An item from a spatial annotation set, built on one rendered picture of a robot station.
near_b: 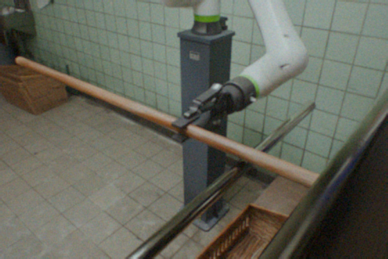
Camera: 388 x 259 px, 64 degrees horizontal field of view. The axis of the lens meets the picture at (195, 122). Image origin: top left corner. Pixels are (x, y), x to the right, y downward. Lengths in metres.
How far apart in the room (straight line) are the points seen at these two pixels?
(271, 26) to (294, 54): 0.11
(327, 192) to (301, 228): 0.04
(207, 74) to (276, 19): 0.64
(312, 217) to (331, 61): 1.70
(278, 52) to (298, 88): 1.12
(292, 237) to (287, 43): 0.75
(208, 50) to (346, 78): 0.80
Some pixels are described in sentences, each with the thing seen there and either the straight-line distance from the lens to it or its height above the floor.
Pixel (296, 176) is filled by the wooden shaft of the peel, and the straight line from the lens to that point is 0.61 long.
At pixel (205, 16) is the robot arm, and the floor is 1.29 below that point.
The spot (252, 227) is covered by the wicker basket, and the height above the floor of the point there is 0.62.
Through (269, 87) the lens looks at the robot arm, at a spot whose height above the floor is 1.21.
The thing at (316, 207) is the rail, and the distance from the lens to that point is 0.21.
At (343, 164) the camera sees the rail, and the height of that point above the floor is 1.44.
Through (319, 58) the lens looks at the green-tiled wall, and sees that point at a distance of 1.90.
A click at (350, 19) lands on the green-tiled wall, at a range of 1.82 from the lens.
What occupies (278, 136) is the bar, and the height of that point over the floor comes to 1.17.
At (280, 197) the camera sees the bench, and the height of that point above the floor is 0.58.
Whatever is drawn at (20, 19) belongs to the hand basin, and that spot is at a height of 0.81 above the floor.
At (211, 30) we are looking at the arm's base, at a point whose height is 1.22.
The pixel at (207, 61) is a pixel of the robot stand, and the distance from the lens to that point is 1.49.
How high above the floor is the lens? 1.58
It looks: 30 degrees down
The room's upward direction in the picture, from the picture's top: straight up
